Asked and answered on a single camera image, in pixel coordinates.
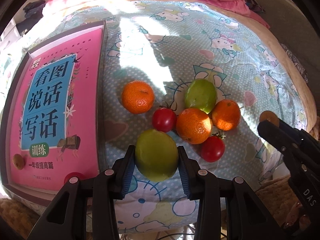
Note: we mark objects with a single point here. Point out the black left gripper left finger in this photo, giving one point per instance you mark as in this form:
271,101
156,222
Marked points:
65,216

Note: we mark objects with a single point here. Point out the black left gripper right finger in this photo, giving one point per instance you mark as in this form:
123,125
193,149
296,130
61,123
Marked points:
247,216

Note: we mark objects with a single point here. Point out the red cherry tomato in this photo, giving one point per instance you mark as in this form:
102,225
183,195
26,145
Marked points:
164,120
212,149

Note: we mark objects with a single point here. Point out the orange mandarin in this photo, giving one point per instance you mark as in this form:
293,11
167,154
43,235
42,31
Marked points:
137,97
193,126
226,115

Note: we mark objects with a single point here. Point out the green apple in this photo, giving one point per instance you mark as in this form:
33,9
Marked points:
201,94
156,155

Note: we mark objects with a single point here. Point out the person's right hand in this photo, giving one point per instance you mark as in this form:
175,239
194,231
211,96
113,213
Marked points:
297,215

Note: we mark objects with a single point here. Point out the pink Chinese workbook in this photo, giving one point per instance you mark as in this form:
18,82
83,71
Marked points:
53,127

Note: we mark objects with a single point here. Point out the green apple in pile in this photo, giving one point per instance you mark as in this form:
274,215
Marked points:
201,94

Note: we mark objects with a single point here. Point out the shallow dark cardboard tray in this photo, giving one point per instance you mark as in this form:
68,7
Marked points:
26,194

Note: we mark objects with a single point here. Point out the Hello Kitty blue blanket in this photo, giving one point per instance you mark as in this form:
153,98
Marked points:
169,45

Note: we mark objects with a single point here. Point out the pile of dark clothes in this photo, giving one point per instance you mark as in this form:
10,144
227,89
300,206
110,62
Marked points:
33,13

